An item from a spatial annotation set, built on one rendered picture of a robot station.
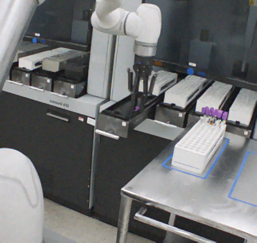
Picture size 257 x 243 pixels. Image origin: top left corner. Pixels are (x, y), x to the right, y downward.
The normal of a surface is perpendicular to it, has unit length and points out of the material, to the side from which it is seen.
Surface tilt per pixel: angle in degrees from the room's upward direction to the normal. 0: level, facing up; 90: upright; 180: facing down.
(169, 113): 90
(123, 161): 90
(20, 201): 75
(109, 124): 90
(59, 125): 90
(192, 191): 0
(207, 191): 0
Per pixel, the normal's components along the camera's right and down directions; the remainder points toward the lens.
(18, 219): 0.53, 0.30
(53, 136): -0.42, 0.29
